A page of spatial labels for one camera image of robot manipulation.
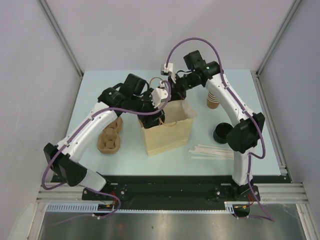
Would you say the brown paper bag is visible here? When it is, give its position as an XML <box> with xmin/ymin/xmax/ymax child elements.
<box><xmin>139</xmin><ymin>100</ymin><xmax>197</xmax><ymax>157</ymax></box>

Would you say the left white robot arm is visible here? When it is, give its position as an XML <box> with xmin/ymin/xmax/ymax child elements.
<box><xmin>43</xmin><ymin>73</ymin><xmax>171</xmax><ymax>200</ymax></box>

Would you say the white slotted cable duct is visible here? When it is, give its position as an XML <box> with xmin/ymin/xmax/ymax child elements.
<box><xmin>46</xmin><ymin>200</ymin><xmax>249</xmax><ymax>215</ymax></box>

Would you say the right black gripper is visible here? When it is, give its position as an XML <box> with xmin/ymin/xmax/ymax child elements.
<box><xmin>168</xmin><ymin>72</ymin><xmax>201</xmax><ymax>102</ymax></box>

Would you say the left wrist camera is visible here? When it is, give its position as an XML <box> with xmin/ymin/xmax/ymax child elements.
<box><xmin>151</xmin><ymin>81</ymin><xmax>171</xmax><ymax>108</ymax></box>

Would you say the white wrapped straws bundle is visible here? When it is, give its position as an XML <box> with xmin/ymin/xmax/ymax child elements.
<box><xmin>188</xmin><ymin>144</ymin><xmax>234</xmax><ymax>160</ymax></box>

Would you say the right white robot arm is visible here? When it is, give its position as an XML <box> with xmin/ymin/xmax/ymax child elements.
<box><xmin>161</xmin><ymin>50</ymin><xmax>265</xmax><ymax>201</ymax></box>

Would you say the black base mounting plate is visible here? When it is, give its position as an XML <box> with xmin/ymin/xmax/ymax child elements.
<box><xmin>51</xmin><ymin>174</ymin><xmax>292</xmax><ymax>210</ymax></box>

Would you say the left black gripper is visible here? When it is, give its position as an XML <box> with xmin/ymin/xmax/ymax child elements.
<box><xmin>129</xmin><ymin>88</ymin><xmax>164</xmax><ymax>128</ymax></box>

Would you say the brown pulp cup carrier stack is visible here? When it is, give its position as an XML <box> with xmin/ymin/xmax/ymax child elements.
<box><xmin>97</xmin><ymin>117</ymin><xmax>123</xmax><ymax>154</ymax></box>

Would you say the stack of paper cups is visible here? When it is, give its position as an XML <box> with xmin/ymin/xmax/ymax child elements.
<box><xmin>206</xmin><ymin>91</ymin><xmax>220</xmax><ymax>109</ymax></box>

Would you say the stack of black lids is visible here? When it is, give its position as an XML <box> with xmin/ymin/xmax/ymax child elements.
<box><xmin>213</xmin><ymin>122</ymin><xmax>233</xmax><ymax>144</ymax></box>

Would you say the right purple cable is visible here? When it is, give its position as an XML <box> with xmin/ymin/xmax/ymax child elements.
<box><xmin>164</xmin><ymin>37</ymin><xmax>276</xmax><ymax>223</ymax></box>

